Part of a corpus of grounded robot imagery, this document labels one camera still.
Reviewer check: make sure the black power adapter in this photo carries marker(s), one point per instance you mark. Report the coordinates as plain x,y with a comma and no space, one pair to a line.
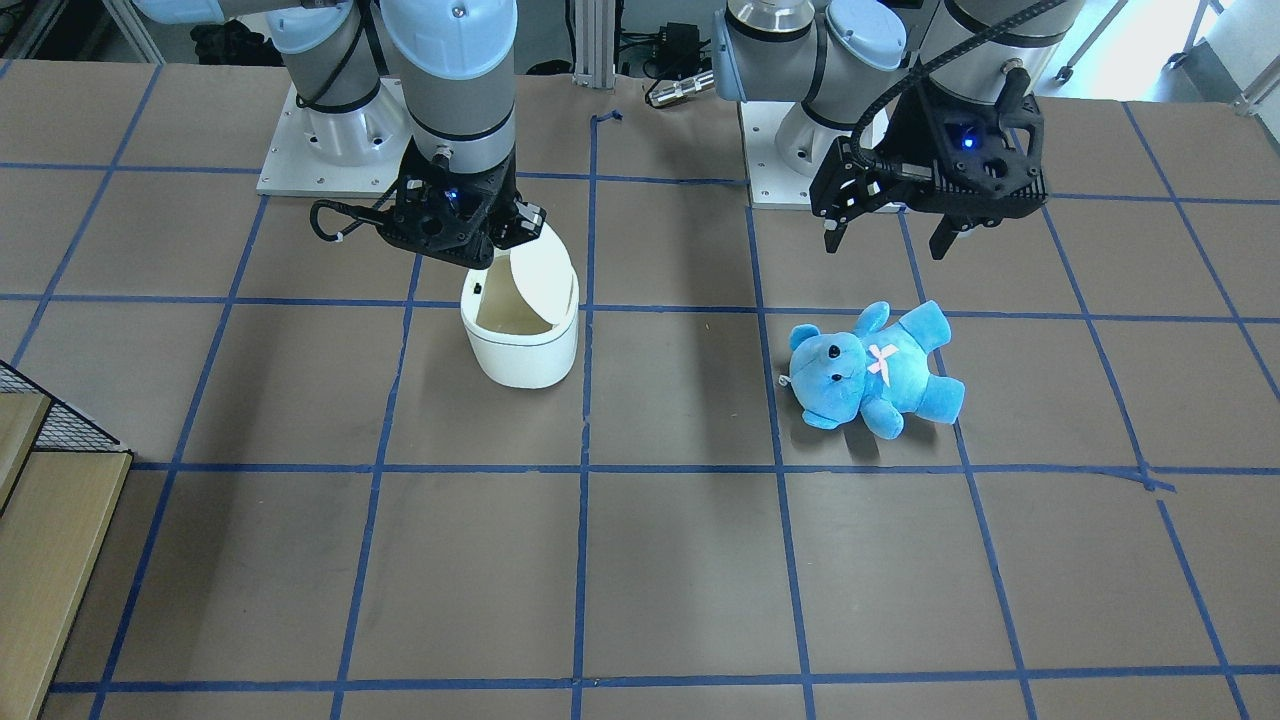
677,42

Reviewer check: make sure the silver metal connector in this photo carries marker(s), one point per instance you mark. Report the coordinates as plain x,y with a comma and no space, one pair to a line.
665,93

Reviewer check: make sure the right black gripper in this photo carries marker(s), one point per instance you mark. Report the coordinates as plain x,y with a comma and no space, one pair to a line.
501,196

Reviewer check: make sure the white trash can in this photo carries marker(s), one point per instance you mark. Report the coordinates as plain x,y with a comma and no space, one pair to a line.
521,315

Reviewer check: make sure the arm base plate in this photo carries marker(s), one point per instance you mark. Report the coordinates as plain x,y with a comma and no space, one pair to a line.
337,156
783,150

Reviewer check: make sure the wooden shelf with mesh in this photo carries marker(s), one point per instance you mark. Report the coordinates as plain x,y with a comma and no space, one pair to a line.
62,477

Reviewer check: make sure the aluminium frame post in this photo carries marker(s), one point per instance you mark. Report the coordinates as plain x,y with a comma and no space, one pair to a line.
594,42

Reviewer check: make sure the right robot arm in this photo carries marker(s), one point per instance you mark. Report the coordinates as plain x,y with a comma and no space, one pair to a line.
438,75

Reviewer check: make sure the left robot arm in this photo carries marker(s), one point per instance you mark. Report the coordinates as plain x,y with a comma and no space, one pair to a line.
847,62

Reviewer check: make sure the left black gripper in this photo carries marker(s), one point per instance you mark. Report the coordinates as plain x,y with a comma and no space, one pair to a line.
908,132

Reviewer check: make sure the blue teddy bear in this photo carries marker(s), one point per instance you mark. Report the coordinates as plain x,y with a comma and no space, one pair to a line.
877,371

